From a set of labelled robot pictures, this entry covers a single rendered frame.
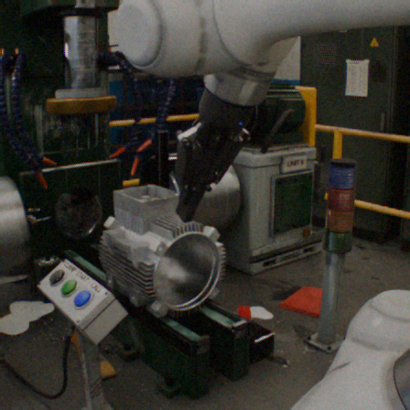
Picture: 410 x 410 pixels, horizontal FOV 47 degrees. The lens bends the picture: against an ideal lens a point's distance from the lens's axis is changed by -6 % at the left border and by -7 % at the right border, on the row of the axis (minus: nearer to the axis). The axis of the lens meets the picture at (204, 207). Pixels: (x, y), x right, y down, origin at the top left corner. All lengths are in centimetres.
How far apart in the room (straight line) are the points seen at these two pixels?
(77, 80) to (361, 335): 90
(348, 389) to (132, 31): 38
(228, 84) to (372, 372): 39
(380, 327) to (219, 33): 38
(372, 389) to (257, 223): 106
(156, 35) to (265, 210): 108
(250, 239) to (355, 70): 304
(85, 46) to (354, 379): 100
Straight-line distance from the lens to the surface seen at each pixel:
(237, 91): 65
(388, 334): 61
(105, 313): 73
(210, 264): 102
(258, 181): 143
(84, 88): 124
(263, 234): 149
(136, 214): 98
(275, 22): 46
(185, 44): 45
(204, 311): 102
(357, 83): 431
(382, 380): 46
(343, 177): 100
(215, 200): 134
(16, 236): 109
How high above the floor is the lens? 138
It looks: 15 degrees down
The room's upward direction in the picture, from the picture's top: straight up
